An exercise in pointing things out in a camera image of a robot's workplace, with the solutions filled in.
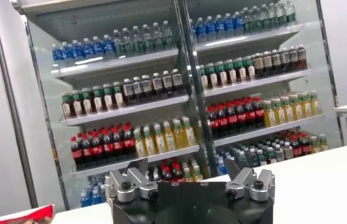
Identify red t-shirt bear print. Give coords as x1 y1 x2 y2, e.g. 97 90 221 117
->
0 204 55 224

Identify water bottle blue label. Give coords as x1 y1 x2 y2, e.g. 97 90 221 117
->
93 37 104 59
196 18 206 43
215 14 225 40
224 13 234 38
90 185 101 205
72 40 83 62
80 188 91 208
82 38 94 61
61 42 73 66
103 34 115 58
233 12 244 36
52 44 63 67
217 156 226 176
205 16 216 42

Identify yellow tea bottle green cap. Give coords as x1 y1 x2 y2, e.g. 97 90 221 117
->
173 118 186 149
154 122 166 153
183 116 196 147
133 127 145 158
144 125 156 155
263 100 275 128
283 96 293 123
163 121 176 152
273 98 285 125
301 92 311 119
292 94 303 121
309 90 320 116

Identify small dark bottle grey label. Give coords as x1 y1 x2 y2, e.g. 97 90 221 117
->
274 144 285 162
151 166 161 183
284 141 294 160

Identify clear water bottle green label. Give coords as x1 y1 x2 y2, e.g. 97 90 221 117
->
251 6 262 32
113 30 124 57
286 0 296 26
260 4 270 30
277 2 287 27
153 23 164 52
243 8 253 33
122 28 133 56
131 26 143 55
236 150 247 168
163 21 174 50
248 148 258 167
142 24 153 53
268 3 278 29

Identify black slanted door frame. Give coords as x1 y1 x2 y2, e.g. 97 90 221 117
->
315 0 344 147
0 0 39 209

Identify brown drink bottle green cap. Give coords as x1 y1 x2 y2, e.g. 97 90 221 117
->
244 55 255 81
61 93 72 120
225 59 236 85
234 57 245 83
102 83 114 112
113 81 124 110
93 86 104 114
216 61 227 87
206 63 217 89
81 88 94 116
71 90 83 118
199 65 209 91

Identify black vertical cabinet post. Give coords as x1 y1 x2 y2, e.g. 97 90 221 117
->
173 0 220 178

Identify dark tea bottle beige label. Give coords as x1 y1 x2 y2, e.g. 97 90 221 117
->
262 52 273 77
253 54 264 79

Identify small cola bottle red cap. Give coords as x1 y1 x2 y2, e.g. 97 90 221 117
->
161 166 172 183
301 133 312 155
172 163 183 183
292 135 303 158

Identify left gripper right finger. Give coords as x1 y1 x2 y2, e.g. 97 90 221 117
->
225 159 276 203

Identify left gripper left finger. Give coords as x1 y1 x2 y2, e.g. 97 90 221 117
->
104 158 159 205

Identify glass beverage display cabinet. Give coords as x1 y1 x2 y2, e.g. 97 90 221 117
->
179 0 345 178
9 0 211 211

